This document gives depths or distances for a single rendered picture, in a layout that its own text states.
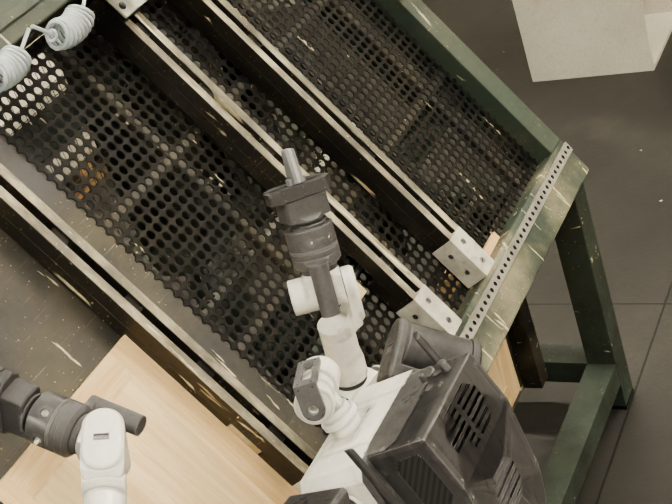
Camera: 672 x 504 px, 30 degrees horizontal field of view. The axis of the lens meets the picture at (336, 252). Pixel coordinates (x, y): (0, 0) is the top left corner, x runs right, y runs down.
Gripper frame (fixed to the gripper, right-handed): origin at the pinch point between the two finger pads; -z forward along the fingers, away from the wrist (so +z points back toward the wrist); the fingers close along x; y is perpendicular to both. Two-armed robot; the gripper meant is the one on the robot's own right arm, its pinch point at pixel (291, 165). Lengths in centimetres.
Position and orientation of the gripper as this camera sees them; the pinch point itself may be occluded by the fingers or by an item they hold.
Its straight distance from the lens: 218.0
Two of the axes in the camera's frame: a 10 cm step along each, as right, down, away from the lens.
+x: -8.6, 3.3, -3.9
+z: 2.5, 9.4, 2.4
